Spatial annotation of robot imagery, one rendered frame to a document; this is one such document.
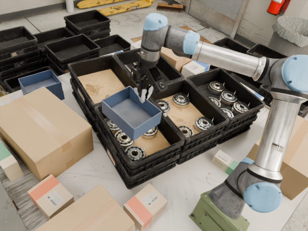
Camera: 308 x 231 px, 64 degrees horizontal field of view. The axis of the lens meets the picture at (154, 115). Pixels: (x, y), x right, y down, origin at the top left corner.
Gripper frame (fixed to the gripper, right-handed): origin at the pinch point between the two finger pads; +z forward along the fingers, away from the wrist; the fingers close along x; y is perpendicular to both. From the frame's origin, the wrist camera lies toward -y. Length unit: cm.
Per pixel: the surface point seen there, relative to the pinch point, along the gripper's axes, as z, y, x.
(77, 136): 25.5, 17.0, 22.3
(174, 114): 27.5, 4.1, -31.7
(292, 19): 28, 47, -292
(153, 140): 29.0, -3.0, -9.1
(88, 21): 59, 185, -84
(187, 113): 26.9, 0.4, -39.0
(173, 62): 24, 42, -68
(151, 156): 19.8, -14.3, 4.2
